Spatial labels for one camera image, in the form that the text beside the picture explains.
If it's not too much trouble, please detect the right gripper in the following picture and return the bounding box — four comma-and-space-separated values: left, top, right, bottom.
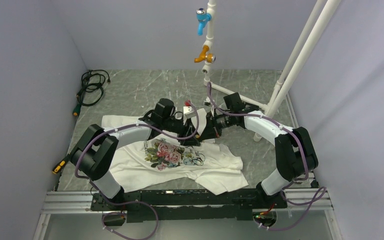
199, 110, 234, 141

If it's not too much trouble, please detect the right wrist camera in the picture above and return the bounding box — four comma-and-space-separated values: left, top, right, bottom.
203, 96, 214, 107

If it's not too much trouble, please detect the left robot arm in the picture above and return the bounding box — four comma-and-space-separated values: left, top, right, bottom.
64, 98, 201, 210

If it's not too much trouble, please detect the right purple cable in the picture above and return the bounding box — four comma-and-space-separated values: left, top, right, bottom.
206, 81, 327, 232

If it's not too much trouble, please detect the white pvc pipe frame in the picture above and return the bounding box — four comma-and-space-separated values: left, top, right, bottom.
201, 0, 342, 143

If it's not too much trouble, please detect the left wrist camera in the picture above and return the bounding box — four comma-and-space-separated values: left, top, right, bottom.
182, 102, 199, 122

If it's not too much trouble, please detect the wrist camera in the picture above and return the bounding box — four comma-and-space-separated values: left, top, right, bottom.
203, 96, 214, 107
182, 102, 199, 122

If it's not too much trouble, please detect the purple cable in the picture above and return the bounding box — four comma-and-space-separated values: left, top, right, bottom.
74, 102, 200, 240
206, 81, 327, 232

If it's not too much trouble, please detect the orange faucet tap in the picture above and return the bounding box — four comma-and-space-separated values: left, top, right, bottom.
194, 45, 216, 64

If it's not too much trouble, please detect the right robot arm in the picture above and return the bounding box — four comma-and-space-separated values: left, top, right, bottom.
195, 92, 319, 208

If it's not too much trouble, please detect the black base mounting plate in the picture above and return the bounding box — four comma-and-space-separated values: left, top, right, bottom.
90, 188, 288, 223

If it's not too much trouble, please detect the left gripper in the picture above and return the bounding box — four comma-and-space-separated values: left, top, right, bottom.
162, 114, 201, 147

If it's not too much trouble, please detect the aluminium rail frame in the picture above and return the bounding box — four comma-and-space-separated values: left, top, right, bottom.
32, 94, 344, 240

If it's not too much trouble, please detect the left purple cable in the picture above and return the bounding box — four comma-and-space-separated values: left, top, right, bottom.
74, 102, 200, 240

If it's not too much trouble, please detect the white printed t-shirt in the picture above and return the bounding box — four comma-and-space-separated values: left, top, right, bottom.
101, 107, 250, 196

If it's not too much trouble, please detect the black coiled cable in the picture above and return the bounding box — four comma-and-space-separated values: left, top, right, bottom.
72, 69, 111, 117

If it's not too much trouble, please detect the blue faucet tap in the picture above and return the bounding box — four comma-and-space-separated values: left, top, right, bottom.
196, 8, 212, 36

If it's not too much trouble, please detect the yellow black screwdriver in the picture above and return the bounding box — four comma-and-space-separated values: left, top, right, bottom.
51, 155, 70, 174

